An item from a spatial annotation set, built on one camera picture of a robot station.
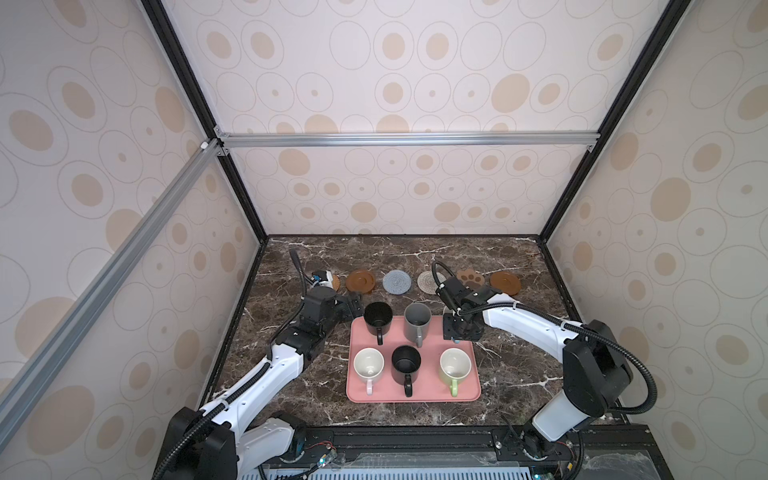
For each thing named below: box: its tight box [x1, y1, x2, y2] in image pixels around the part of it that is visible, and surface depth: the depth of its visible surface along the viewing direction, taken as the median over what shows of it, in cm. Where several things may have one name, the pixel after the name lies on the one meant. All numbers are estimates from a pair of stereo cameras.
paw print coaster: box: [456, 268, 485, 289], surface depth 108 cm
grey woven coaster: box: [382, 269, 412, 295], surface depth 108 cm
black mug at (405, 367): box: [391, 345, 422, 397], surface depth 81 cm
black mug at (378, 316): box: [363, 301, 393, 346], surface depth 91 cm
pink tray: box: [346, 316, 481, 403], surface depth 83 cm
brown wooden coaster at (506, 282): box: [490, 271, 521, 296], surface depth 108 cm
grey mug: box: [403, 302, 432, 348], surface depth 87 cm
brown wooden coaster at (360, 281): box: [346, 269, 376, 294], surface depth 108 cm
